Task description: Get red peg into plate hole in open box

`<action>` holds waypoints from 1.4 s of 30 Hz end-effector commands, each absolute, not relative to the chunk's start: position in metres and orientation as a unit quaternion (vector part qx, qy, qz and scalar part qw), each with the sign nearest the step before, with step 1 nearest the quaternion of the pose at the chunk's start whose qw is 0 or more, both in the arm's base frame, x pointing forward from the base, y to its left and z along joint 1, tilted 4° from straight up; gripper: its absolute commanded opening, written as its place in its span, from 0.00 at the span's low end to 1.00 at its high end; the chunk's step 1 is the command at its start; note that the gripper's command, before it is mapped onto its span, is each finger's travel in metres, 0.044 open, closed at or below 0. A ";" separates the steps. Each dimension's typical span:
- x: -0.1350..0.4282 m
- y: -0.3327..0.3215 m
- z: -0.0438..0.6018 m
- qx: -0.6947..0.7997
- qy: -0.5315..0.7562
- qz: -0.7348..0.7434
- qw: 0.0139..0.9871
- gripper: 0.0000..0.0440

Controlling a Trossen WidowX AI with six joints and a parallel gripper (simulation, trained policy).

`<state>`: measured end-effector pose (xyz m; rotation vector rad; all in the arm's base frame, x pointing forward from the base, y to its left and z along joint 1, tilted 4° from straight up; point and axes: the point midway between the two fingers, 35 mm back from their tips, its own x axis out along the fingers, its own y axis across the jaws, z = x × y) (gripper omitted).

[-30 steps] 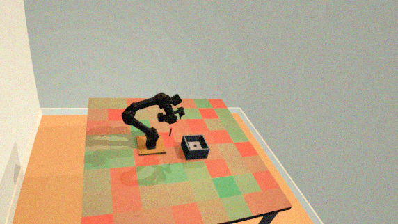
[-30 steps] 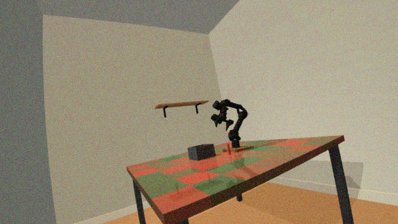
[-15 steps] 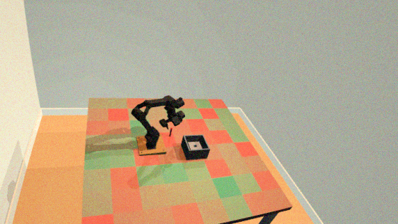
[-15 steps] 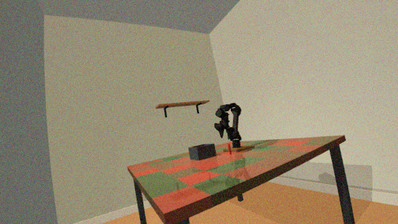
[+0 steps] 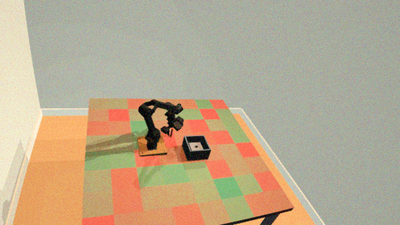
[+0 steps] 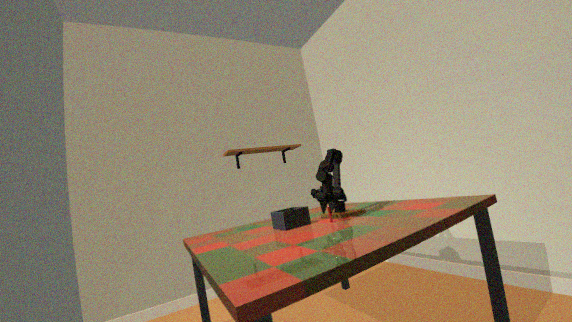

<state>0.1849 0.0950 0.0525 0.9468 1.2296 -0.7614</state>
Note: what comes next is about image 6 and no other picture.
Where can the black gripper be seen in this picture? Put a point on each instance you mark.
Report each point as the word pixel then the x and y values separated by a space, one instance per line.
pixel 327 197

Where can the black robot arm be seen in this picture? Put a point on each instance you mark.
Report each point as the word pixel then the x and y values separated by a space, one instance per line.
pixel 332 163

